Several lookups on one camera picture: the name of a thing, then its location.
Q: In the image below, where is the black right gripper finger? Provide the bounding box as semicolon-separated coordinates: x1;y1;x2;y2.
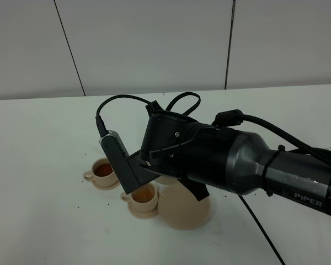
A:
179;179;210;201

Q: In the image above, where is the beige teapot with lid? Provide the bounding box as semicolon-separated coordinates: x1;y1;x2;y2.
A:
154;176;178;185

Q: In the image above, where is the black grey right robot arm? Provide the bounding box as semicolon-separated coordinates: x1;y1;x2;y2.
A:
140;102;331;216

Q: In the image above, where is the large beige teapot saucer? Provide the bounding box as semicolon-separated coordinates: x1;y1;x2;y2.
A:
157;183;211;230

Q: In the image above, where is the beige near cup saucer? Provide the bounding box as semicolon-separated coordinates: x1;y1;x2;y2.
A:
127;193;159;219

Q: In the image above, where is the beige cup saucer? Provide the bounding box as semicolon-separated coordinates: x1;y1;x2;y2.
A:
127;193;159;219
91;163;126;190

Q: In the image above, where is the beige far cup saucer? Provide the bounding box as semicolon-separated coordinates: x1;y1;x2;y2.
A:
91;163;126;190

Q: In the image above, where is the beige far teacup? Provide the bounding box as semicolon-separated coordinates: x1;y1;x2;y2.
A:
83;157;120;190

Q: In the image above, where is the beige teacup with handle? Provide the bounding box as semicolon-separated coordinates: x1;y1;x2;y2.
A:
120;183;158;214

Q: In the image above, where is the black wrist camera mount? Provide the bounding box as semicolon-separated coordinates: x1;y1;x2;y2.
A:
99;130;161;194

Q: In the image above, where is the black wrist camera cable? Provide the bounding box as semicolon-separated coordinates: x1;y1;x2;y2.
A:
95;92;285;265

